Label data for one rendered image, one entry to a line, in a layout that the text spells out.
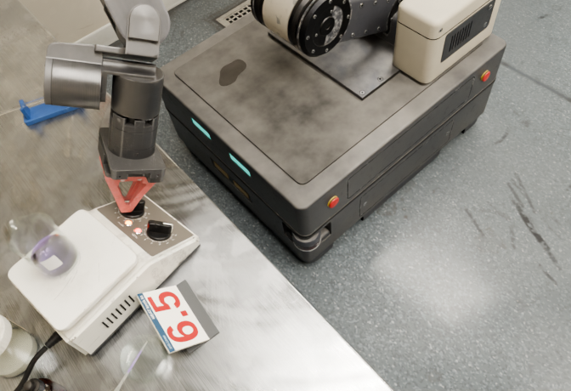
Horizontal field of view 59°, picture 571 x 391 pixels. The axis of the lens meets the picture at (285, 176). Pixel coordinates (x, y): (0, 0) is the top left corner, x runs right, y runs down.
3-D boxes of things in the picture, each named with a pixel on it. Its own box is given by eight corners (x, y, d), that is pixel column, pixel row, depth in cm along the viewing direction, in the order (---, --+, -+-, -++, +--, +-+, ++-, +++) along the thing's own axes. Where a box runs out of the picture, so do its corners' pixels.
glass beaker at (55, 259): (92, 252, 62) (62, 220, 55) (61, 290, 60) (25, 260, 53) (58, 233, 64) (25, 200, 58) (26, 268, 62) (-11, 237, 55)
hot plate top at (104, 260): (84, 209, 67) (81, 206, 66) (142, 259, 61) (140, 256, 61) (7, 276, 62) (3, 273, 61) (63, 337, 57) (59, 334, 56)
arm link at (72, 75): (162, 6, 54) (155, 17, 62) (45, -15, 50) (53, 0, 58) (154, 116, 56) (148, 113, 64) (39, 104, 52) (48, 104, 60)
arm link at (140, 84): (166, 76, 56) (163, 56, 61) (101, 68, 54) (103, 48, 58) (160, 129, 60) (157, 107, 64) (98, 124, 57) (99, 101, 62)
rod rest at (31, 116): (80, 94, 91) (71, 80, 88) (82, 107, 89) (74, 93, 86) (25, 114, 89) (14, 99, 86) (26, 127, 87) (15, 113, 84)
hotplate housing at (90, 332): (144, 199, 76) (126, 168, 70) (204, 246, 71) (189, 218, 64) (21, 311, 68) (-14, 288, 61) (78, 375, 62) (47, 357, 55)
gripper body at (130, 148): (110, 184, 59) (115, 129, 55) (97, 138, 66) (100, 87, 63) (165, 181, 62) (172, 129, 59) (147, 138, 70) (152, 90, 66)
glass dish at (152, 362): (172, 339, 63) (167, 334, 62) (164, 385, 60) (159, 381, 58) (131, 338, 64) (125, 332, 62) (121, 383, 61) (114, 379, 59)
